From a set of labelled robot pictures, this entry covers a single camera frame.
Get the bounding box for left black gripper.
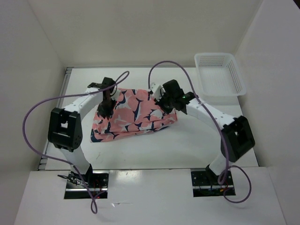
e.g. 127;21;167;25
97;97;117;120

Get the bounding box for pink shark print shorts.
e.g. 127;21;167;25
90;88;178;143

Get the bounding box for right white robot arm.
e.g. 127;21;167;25
150;80;255;184

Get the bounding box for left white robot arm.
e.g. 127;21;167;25
48;77;119;188

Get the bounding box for white plastic basket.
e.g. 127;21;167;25
194;52;247;98

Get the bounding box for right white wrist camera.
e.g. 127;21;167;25
150;82;165;101

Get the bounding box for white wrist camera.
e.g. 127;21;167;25
150;82;165;101
110;88;120;101

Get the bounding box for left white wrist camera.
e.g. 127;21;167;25
110;88;120;101

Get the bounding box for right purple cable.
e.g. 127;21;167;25
148;60;253;203

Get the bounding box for purple cable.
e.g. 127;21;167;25
148;60;253;203
22;70;130;214

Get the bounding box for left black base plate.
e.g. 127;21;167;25
58;171;109;200

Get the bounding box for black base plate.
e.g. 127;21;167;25
58;171;109;200
191;169;236;197

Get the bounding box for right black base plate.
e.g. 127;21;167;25
191;169;236;197

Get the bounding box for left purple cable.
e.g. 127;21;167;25
22;70;130;214

